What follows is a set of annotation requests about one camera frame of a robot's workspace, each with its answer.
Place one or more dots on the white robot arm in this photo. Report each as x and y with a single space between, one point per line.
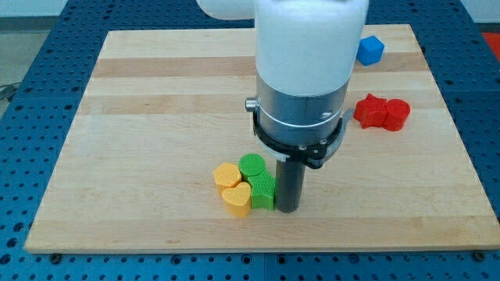
304 55

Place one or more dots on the wooden board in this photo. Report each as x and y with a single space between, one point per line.
163 108

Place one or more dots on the green cylinder block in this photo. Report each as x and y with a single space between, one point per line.
251 165

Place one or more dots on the yellow hexagon block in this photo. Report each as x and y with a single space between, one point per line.
226 175

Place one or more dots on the green star block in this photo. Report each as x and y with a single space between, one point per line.
262 190

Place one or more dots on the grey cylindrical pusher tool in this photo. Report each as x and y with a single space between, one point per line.
288 189

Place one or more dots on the yellow heart block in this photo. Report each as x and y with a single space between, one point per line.
237 200

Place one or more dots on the red star block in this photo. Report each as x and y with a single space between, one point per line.
371 111

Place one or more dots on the blue cube block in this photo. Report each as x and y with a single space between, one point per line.
370 50

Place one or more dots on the red cylinder block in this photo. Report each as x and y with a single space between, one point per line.
397 112

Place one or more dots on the blue perforated table plate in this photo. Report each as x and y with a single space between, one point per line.
39 117

